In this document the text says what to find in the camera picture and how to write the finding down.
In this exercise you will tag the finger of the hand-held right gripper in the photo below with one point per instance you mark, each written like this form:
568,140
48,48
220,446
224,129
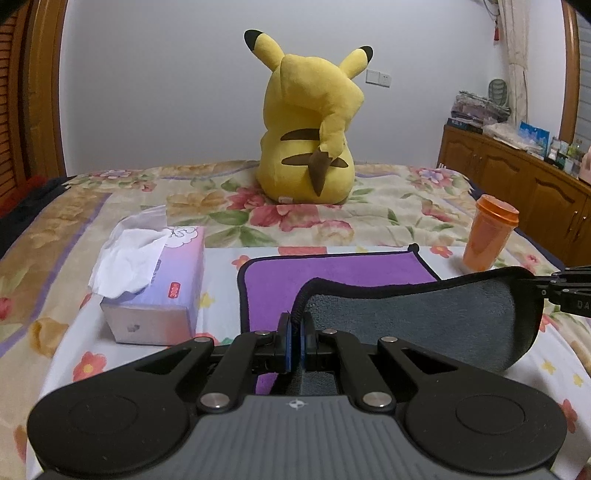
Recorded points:
545,286

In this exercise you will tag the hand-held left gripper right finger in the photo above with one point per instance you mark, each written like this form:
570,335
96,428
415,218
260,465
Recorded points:
305,344

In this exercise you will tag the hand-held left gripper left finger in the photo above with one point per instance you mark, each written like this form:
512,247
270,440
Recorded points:
287,344

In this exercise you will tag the purple and grey towel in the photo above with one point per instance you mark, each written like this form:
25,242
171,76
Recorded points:
415,318

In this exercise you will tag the orange cup with lid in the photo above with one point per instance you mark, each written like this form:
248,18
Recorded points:
489,235

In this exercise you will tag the wooden cabinet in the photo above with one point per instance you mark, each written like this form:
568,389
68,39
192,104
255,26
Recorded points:
517,184

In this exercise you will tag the lilac tissue box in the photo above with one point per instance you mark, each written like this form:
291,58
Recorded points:
175,281

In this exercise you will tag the floral bed sheet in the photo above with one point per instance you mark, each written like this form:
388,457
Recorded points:
323,217

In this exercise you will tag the group of small bottles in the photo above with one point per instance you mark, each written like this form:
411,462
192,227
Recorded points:
563,154

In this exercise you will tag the blue picture box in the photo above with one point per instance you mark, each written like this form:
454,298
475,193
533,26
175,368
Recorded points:
533,136

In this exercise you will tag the white tissue paper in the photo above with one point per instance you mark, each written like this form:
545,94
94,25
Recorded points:
129,261

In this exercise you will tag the stack of books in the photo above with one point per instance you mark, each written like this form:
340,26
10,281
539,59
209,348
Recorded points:
461,125

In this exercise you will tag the pile of folded clothes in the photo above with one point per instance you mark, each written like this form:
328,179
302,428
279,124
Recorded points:
480,108

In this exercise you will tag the green woven fan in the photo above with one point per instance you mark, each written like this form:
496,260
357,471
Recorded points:
497,91

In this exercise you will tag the yellow mouse plush toy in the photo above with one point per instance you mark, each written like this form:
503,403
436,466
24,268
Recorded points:
307,138

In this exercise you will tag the beige curtain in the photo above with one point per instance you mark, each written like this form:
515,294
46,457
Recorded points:
516,60

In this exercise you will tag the red hanging tassel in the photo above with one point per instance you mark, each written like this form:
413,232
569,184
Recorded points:
498,32

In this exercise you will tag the wooden window frame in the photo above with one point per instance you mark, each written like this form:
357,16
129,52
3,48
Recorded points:
572,78

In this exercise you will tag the white wall socket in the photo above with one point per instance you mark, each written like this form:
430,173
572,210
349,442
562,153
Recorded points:
378,78

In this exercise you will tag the wooden door frame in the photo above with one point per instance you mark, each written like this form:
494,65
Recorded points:
32,87

